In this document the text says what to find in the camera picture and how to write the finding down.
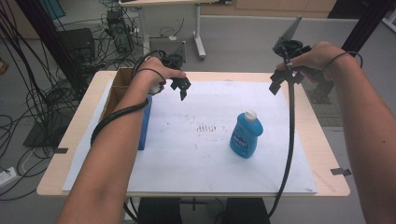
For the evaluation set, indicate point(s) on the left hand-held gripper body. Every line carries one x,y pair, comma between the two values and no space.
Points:
169,51

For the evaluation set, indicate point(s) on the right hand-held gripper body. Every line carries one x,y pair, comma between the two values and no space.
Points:
288,35

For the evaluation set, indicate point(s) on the blue cardboard box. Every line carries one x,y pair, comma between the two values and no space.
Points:
145,124

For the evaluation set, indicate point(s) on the blue bottle with white cap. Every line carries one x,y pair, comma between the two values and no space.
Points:
246,135

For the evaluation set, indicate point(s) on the person's left hand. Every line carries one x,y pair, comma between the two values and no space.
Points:
155,70

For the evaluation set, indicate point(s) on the person's right hand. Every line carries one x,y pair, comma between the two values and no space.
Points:
320,57

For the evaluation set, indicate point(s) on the white desk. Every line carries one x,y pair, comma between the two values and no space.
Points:
199,37

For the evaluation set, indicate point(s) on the grey textured floor mat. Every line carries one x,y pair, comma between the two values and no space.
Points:
330,112

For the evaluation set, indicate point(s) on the black computer tower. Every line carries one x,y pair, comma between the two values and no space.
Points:
120,29

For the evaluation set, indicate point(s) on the white paper sheet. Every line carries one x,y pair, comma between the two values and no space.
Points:
193,168

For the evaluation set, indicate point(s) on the black equipment case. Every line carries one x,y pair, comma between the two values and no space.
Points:
77,43

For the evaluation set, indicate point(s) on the grey tape piece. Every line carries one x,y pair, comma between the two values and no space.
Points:
60,150
341,171

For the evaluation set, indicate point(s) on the person's left leg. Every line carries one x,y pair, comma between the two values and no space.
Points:
158,213

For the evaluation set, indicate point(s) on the person's leg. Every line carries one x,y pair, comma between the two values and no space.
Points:
158,213
246,213

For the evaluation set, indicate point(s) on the teal panel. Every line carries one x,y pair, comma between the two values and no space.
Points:
53,7

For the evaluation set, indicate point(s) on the person's right leg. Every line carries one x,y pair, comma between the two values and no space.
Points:
246,213

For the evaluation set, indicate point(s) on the white power strip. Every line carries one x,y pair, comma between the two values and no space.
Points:
7,177

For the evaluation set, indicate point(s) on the black metal frame post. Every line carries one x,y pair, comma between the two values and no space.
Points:
367,21
46,31

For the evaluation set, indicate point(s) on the black floor base plate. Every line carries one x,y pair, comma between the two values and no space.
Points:
37,137

